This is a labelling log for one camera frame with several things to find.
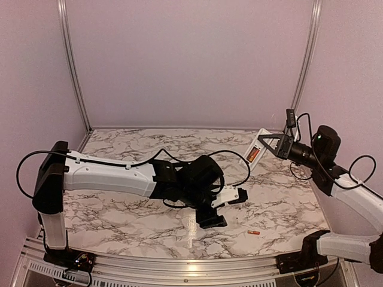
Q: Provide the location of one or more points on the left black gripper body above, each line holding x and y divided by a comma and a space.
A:
192, 200

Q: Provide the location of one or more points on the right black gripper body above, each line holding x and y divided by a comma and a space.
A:
294, 155

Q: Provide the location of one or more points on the white remote control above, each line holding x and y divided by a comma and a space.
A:
256, 144

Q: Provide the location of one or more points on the orange battery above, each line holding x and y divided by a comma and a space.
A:
252, 155
253, 232

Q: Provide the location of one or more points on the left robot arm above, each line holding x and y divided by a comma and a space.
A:
63, 170

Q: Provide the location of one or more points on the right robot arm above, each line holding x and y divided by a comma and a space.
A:
333, 181

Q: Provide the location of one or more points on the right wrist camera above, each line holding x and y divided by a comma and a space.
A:
291, 118

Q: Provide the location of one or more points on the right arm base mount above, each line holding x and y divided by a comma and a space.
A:
293, 262

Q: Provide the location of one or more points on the front aluminium rail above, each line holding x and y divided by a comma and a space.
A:
119, 270

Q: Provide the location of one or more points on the right aluminium frame post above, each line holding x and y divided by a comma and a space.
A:
311, 41

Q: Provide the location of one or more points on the aluminium frame post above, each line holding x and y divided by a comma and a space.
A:
69, 53
311, 41

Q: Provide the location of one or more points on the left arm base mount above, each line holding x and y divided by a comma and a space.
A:
71, 259

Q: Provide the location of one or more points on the left aluminium frame post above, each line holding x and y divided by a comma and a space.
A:
69, 53

